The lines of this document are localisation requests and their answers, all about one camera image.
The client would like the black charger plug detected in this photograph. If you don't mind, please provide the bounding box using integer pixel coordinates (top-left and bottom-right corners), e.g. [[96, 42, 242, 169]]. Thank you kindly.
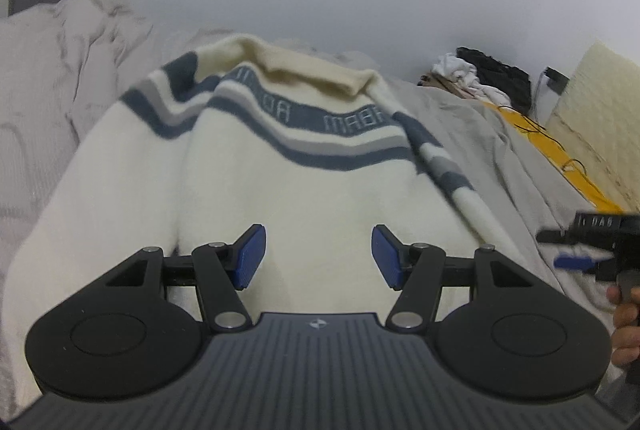
[[545, 67, 569, 94]]

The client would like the black fuzzy cloth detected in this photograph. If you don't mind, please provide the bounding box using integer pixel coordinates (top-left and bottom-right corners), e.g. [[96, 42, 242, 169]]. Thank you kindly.
[[456, 46, 533, 116]]

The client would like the light grey rumpled sheet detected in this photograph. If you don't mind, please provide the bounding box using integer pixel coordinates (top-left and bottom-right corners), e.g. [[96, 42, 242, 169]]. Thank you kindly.
[[0, 0, 241, 411]]

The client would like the black charger cable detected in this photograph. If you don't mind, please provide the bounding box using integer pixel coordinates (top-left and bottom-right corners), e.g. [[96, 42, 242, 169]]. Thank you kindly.
[[500, 69, 592, 173]]

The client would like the white crumpled cloth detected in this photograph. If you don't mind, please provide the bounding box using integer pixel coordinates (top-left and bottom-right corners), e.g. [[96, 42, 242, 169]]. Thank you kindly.
[[431, 52, 513, 108]]

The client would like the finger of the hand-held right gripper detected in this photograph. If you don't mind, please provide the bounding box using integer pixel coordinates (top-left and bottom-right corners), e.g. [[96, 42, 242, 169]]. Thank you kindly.
[[554, 253, 608, 272], [536, 230, 577, 245]]

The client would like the person's right hand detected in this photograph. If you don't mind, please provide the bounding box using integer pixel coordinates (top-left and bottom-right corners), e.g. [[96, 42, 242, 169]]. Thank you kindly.
[[606, 285, 640, 368]]

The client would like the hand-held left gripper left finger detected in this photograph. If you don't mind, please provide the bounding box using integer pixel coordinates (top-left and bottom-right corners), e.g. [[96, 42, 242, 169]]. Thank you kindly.
[[102, 224, 267, 331]]

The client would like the yellow pillow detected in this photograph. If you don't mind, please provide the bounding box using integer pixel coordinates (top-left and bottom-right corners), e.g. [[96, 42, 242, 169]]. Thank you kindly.
[[482, 103, 626, 213]]

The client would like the cream quilted headboard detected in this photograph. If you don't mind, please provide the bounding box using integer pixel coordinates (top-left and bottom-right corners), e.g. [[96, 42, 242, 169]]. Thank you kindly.
[[545, 40, 640, 216]]

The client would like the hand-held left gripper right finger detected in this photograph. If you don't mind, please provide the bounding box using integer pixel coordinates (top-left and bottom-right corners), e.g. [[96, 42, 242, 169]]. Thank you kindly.
[[371, 224, 533, 331]]

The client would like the cream blue-striped sweater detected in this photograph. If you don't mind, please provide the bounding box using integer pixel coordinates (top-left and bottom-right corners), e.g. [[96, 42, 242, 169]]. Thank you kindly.
[[7, 33, 618, 406]]

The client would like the grey dotted blanket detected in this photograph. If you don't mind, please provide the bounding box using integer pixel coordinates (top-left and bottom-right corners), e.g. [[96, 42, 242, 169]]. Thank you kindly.
[[372, 75, 640, 426]]

